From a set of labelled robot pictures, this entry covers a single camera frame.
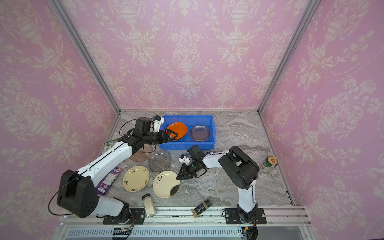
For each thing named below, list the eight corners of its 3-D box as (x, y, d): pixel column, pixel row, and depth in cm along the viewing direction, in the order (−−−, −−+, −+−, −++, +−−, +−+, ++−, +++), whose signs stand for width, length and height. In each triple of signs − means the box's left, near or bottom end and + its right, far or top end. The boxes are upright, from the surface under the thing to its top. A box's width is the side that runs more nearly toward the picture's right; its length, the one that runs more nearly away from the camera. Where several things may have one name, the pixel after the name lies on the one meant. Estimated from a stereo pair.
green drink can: (260, 173, 90) (267, 165, 81) (257, 165, 94) (264, 156, 85) (270, 173, 90) (279, 165, 81) (268, 165, 94) (276, 156, 85)
